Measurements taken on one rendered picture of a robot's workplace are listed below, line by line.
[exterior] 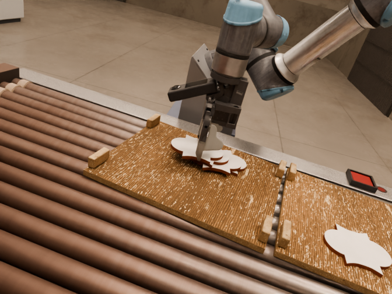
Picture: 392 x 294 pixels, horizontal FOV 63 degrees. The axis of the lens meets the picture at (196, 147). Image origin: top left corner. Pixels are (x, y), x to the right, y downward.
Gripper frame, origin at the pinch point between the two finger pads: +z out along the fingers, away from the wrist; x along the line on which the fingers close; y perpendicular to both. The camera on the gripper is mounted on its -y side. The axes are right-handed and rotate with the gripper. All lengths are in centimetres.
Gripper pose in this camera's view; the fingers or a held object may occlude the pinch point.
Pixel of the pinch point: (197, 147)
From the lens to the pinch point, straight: 81.0
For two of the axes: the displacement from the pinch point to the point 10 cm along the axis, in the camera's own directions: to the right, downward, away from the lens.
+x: 0.5, -4.7, 8.8
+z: -2.2, 8.5, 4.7
